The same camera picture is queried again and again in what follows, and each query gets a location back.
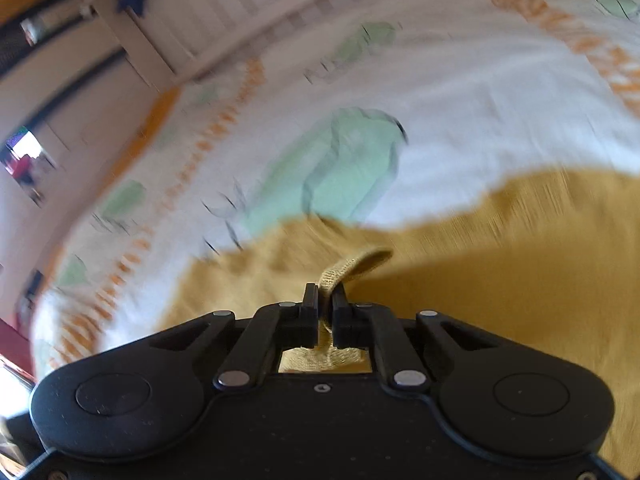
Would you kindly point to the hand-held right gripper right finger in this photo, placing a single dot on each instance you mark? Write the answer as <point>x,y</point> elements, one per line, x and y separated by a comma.
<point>340,325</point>

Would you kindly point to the white printed blanket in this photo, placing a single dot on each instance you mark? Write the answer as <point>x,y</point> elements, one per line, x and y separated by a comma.
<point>450,110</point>

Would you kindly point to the yellow knitted garment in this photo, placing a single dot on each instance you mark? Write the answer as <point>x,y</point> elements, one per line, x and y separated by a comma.
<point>500,260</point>

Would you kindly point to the white slatted headboard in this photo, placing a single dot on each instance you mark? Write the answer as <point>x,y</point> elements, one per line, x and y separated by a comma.
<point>210,5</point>

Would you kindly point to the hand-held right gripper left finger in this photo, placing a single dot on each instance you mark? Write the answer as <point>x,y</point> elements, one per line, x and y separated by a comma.
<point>310,320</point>

